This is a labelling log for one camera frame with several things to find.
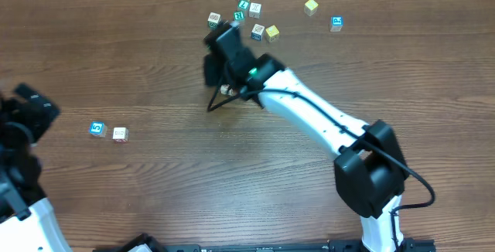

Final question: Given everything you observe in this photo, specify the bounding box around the yellow block near cluster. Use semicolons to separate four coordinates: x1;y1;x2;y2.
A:
265;25;280;43

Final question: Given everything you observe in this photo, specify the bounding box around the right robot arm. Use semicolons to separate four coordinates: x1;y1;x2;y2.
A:
203;21;408;251

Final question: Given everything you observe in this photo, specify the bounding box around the blue edged picture block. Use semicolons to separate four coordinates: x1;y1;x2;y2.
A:
251;24;265;41

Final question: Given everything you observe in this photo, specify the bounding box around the teal letter L block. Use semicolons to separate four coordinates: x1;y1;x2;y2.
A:
237;0;250;12

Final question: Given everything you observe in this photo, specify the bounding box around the green letter B block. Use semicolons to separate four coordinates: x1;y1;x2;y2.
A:
207;12;222;29

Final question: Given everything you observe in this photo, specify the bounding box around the blue letter P block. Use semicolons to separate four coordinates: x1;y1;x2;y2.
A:
329;15;343;32

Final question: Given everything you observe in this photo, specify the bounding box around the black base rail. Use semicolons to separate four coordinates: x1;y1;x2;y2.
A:
92;233;438;252

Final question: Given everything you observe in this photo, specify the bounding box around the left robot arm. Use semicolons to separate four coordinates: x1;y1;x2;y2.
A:
1;83;71;251

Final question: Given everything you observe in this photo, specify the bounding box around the far yellow wooden block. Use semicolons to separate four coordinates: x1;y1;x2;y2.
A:
304;0;319;16

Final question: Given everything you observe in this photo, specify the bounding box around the teal letter R block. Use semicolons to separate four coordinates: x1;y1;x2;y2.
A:
234;11;245;22

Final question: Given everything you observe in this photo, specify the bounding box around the white patterned wooden block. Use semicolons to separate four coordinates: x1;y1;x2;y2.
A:
248;2;261;19

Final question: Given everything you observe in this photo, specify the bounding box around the lone white picture block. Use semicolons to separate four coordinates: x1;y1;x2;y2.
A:
220;84;235;97

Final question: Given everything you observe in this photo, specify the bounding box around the white red edged block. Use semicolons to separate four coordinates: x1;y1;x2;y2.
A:
112;127;129;142

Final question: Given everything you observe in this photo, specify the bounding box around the blue number five block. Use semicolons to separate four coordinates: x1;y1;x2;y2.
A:
89;121;108;138

